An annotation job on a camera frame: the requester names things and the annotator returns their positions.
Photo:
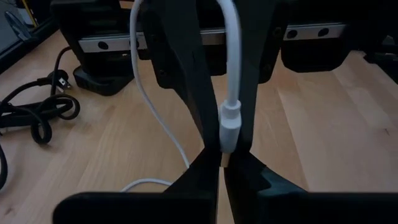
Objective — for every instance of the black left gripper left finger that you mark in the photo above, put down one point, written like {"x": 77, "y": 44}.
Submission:
{"x": 186, "y": 205}

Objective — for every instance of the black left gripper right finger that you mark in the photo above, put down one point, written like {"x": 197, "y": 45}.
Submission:
{"x": 264, "y": 205}

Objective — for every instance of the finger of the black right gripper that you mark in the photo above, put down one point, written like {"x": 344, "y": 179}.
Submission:
{"x": 258, "y": 46}
{"x": 180, "y": 46}

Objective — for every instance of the black power tower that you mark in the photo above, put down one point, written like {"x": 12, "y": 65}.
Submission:
{"x": 102, "y": 85}

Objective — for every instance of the black frame foot brace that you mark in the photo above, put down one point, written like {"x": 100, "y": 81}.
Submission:
{"x": 17, "y": 26}

